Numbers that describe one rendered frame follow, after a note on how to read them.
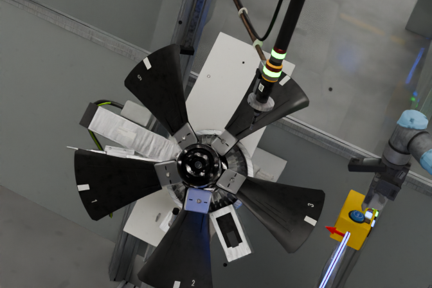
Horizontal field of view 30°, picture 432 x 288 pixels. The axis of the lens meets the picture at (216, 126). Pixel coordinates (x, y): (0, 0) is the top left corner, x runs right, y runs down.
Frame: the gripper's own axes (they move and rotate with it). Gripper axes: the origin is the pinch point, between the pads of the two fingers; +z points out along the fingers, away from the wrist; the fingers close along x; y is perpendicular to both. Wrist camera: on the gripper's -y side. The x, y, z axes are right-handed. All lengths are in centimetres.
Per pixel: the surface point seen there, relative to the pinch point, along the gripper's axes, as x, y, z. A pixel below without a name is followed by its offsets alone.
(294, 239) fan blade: -33.3, -13.7, -4.2
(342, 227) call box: -3.4, -2.6, 8.1
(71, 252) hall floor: 34, -101, 112
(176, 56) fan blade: -14, -65, -29
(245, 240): -26.8, -26.3, 9.4
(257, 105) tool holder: -28, -36, -34
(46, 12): 45, -137, 12
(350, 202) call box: 5.3, -3.6, 4.6
